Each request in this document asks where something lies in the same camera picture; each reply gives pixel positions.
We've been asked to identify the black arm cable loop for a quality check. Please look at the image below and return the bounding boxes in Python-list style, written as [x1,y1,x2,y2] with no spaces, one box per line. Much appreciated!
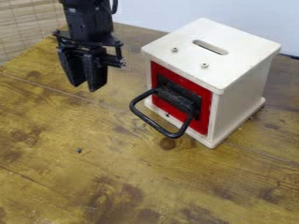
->
[109,0,119,15]

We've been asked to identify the black metal drawer handle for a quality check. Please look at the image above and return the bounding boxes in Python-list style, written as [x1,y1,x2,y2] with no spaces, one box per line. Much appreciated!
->
[128,85,200,139]

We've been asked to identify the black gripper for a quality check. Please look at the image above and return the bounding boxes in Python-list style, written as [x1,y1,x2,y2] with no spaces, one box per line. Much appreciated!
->
[52,30,127,92]

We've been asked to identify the white wooden box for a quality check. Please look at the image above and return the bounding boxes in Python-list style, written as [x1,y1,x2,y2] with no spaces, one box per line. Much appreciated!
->
[141,18,280,148]

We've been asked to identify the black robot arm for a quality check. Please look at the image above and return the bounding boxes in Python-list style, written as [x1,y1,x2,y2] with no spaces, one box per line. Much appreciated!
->
[52,0,125,92]

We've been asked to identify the red drawer front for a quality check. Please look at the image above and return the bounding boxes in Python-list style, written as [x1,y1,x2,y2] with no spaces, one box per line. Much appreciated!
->
[151,62,212,135]

